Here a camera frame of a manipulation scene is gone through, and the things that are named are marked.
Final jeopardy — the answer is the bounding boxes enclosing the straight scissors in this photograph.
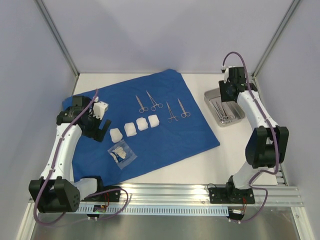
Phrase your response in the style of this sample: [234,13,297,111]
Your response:
[135,95,149,113]

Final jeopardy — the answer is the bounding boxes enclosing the long hemostat forceps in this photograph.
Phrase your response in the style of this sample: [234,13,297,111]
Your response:
[146,91,163,112]

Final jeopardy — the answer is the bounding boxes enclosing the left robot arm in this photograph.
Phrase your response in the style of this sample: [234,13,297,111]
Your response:
[28,95,111,213]

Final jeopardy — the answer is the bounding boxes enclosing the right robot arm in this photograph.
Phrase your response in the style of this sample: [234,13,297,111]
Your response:
[219,66,289,203]

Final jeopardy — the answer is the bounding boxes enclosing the blue surgical drape cloth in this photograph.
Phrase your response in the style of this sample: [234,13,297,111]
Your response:
[72,69,220,186]

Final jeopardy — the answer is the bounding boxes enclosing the white gauze pad leftmost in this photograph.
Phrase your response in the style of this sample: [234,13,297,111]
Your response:
[109,128,123,143]

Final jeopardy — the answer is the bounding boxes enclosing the white gauze pad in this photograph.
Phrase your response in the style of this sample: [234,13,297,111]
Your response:
[136,117,149,131]
[124,122,137,137]
[148,114,160,128]
[109,128,123,143]

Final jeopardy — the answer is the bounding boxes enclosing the stainless steel instrument tray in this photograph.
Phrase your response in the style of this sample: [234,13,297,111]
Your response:
[204,88,246,128]

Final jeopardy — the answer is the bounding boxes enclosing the clear packet with gloves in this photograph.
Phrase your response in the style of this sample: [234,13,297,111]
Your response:
[108,140,137,170]

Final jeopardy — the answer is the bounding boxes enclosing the white gauze pad rightmost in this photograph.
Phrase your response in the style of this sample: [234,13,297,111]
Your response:
[148,114,160,128]

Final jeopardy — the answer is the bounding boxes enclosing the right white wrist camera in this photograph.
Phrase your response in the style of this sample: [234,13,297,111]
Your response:
[221,65,230,83]

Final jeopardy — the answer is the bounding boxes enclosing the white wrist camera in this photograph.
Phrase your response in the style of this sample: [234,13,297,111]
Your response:
[92,101,109,120]
[221,65,230,83]

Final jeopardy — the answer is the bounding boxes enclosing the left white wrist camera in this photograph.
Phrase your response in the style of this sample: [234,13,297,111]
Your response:
[92,101,109,120]

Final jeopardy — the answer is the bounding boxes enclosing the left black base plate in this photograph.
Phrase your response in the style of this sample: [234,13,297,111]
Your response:
[83,185,121,203]

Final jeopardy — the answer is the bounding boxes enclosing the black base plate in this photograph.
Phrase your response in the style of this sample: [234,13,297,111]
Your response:
[83,185,121,203]
[208,187,256,205]

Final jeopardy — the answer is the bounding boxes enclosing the slotted cable duct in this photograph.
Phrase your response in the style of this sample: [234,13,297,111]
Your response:
[76,204,229,217]

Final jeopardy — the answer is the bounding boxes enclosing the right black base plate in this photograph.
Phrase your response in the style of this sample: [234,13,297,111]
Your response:
[208,187,256,205]

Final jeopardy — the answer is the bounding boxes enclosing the aluminium mounting rail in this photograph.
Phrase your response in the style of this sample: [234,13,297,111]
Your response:
[28,182,305,207]

